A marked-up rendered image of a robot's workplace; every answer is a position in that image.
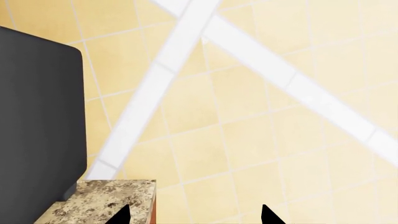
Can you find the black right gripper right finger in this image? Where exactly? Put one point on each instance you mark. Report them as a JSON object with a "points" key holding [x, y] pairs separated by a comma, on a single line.
{"points": [[269, 217]]}

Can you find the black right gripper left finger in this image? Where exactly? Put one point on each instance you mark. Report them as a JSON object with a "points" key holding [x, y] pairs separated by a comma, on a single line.
{"points": [[122, 217]]}

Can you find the dark grey toaster oven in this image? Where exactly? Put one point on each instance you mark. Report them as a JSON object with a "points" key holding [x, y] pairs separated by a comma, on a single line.
{"points": [[40, 116]]}

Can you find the granite countertop cabinet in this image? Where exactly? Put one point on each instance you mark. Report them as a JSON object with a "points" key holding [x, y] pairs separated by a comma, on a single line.
{"points": [[102, 200]]}

